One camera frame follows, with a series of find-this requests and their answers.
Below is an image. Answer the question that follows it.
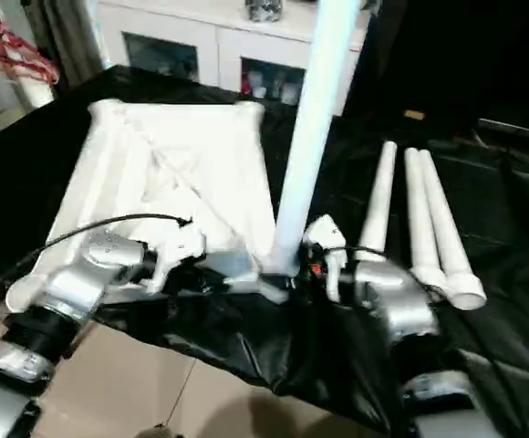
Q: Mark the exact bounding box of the white plastic table top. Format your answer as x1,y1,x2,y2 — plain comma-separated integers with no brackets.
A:
7,99,290,313

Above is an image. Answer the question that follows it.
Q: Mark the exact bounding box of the dark patterned jar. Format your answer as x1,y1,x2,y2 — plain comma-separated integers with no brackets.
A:
246,0,285,23

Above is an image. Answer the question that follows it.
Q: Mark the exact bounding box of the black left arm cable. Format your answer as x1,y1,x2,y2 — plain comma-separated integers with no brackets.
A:
0,213,194,302

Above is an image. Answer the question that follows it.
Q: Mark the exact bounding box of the red wire clothes hanger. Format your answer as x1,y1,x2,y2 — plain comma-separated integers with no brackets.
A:
0,9,60,86

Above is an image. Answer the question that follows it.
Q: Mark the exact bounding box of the white plastic table leg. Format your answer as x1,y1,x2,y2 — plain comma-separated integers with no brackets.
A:
417,149,488,312
404,148,450,286
358,140,399,267
263,0,363,279

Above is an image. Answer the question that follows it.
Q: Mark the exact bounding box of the white glass-door cabinet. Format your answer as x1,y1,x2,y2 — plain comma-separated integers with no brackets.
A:
91,0,370,115

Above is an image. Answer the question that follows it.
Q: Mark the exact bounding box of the grey curtain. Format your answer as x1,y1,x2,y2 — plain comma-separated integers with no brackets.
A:
23,0,106,88

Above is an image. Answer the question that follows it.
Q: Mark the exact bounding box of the black plastic mat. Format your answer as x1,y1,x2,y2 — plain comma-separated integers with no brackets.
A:
0,66,529,438

